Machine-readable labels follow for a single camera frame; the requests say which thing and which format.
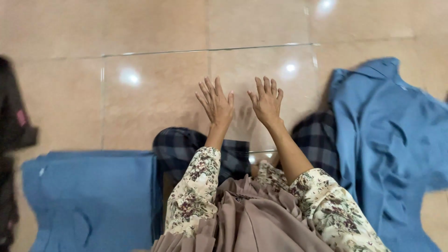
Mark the beige pleated headscarf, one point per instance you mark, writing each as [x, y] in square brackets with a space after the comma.
[252, 217]

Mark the floral cream blouse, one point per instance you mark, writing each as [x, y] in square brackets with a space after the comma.
[192, 189]

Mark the stack of folded blue garments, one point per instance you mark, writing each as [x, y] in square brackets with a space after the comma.
[94, 199]

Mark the clear acrylic sheet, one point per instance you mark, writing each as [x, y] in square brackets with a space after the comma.
[157, 105]

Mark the dark plaid trousers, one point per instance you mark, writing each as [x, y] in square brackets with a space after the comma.
[175, 147]

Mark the unfolded blue garment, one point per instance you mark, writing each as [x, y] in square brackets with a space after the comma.
[385, 147]

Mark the person's left hand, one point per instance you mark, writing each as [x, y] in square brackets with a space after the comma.
[217, 108]

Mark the person's right hand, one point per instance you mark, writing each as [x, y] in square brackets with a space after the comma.
[266, 106]

